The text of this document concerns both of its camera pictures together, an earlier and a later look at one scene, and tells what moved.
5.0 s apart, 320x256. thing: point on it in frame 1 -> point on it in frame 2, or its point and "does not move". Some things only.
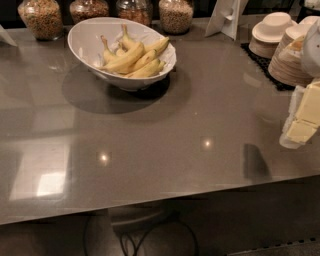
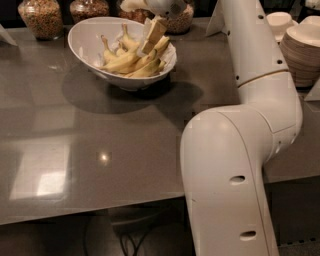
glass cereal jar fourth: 176,15 does not move
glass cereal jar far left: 43,17 does not move
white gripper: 312,50 -> 165,7
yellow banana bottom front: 149,70 does not move
